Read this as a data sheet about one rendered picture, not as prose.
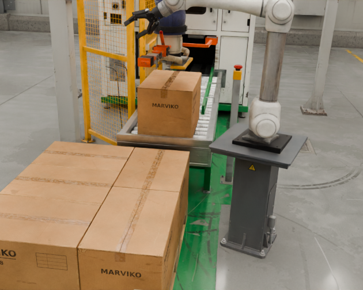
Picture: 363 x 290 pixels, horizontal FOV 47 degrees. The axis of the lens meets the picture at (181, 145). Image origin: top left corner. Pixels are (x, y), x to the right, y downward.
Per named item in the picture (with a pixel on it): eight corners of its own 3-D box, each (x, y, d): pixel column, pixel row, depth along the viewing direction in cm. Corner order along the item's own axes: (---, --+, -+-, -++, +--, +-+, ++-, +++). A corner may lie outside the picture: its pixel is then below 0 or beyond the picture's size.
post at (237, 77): (225, 178, 378) (233, 69, 339) (232, 179, 377) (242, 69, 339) (224, 182, 372) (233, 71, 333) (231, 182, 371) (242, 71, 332)
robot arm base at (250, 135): (281, 136, 268) (282, 127, 267) (268, 144, 251) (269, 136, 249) (255, 130, 278) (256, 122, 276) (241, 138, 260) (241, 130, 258)
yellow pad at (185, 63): (179, 58, 310) (180, 52, 308) (193, 60, 308) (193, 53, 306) (170, 68, 279) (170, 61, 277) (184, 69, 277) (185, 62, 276)
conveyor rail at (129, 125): (165, 83, 528) (165, 68, 520) (169, 83, 527) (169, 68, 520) (118, 157, 316) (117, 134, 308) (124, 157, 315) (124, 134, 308)
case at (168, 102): (154, 114, 368) (154, 69, 352) (199, 118, 363) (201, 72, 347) (137, 139, 313) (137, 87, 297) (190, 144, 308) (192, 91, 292)
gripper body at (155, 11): (162, 11, 247) (149, 19, 249) (155, 2, 240) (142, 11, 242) (166, 19, 243) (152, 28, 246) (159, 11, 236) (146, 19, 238)
